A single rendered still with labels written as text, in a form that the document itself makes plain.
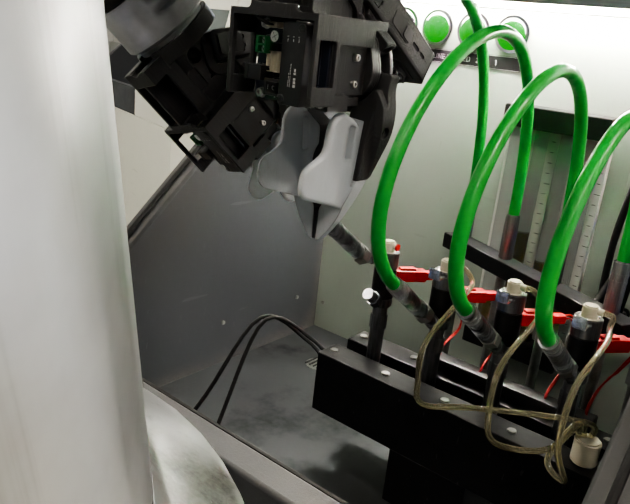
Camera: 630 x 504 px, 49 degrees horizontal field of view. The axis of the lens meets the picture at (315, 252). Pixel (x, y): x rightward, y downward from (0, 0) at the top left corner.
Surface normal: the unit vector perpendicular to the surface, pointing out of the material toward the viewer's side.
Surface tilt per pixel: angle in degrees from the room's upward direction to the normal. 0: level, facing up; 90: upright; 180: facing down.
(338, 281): 90
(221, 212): 90
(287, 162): 86
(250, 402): 0
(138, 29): 118
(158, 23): 103
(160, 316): 90
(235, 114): 78
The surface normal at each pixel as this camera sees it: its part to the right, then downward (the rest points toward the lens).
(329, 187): 0.76, 0.32
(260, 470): 0.11, -0.94
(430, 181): -0.63, 0.18
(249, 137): 0.63, 0.10
